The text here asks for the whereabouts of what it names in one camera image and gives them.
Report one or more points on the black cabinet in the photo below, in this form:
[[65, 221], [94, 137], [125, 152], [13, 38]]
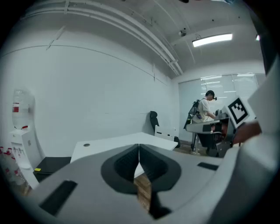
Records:
[[52, 167]]

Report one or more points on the white ceiling pipe bundle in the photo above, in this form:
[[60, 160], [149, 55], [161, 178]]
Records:
[[131, 24]]

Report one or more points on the spare water jug red cap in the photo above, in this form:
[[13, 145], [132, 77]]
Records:
[[15, 179], [5, 156]]

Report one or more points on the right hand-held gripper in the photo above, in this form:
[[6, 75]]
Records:
[[238, 111]]

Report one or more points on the white water dispenser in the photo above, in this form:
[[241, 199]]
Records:
[[24, 148]]

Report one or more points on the frosted glass partition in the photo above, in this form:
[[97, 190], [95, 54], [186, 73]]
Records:
[[190, 102]]

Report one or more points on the person's right hand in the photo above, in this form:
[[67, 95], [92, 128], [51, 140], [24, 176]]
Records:
[[224, 129]]

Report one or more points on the dome security camera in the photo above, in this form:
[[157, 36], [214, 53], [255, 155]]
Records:
[[182, 32]]

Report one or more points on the person's right forearm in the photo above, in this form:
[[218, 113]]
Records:
[[247, 131]]

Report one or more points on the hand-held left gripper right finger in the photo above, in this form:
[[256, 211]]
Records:
[[162, 172]]

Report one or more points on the white wooden chair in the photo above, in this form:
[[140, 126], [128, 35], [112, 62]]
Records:
[[165, 132]]

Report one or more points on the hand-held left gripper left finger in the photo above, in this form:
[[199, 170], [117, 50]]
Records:
[[118, 172]]

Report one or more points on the long ceiling light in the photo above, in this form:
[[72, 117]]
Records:
[[211, 40]]

